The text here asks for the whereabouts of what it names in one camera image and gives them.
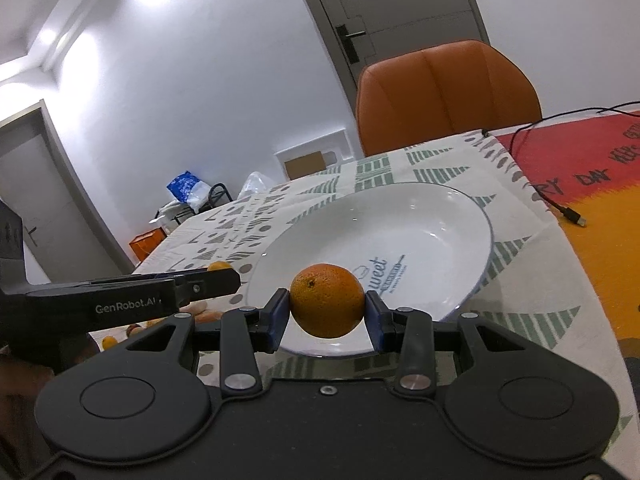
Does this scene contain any grey door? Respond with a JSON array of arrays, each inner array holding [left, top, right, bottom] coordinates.
[[305, 0, 489, 106], [1, 102, 134, 283]]

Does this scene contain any small tangerine front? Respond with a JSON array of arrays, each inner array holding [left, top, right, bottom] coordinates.
[[102, 336, 118, 351]]

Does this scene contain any orange paper bag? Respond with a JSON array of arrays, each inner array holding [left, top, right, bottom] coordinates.
[[129, 228, 167, 262]]

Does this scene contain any small tangerine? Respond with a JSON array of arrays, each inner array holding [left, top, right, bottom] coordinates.
[[207, 260, 232, 272], [102, 336, 118, 351]]

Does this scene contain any blue white plastic bag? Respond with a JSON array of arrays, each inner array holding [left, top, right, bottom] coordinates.
[[167, 171, 212, 211]]

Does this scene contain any white deep plate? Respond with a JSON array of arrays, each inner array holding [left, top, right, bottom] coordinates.
[[245, 182, 496, 359]]

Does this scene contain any red orange printed mat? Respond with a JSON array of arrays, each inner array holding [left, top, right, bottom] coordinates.
[[494, 112, 640, 361]]

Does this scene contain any black metal rack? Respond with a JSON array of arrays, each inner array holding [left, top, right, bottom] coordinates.
[[149, 183, 233, 234]]

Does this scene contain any black usb cable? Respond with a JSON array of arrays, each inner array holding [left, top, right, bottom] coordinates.
[[479, 102, 640, 227]]

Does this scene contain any red jujube front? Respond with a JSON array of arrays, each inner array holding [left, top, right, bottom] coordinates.
[[126, 324, 144, 337]]

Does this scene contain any orange leather chair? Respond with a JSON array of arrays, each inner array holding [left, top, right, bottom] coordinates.
[[356, 40, 542, 156]]

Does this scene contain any large orange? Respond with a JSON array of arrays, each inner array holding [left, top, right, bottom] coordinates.
[[290, 263, 364, 339]]

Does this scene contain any black door handle lock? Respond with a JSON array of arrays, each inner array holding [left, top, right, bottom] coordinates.
[[335, 24, 367, 64]]

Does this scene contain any white plastic bag by table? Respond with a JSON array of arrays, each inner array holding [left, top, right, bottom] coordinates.
[[236, 171, 276, 200]]

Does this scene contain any patterned white tablecloth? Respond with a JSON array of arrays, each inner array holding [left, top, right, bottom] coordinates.
[[140, 131, 639, 477]]

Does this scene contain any person left hand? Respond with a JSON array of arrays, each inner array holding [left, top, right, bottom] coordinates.
[[1, 334, 99, 479]]

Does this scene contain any brown cardboard piece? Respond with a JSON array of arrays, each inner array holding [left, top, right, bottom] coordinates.
[[284, 151, 326, 180]]

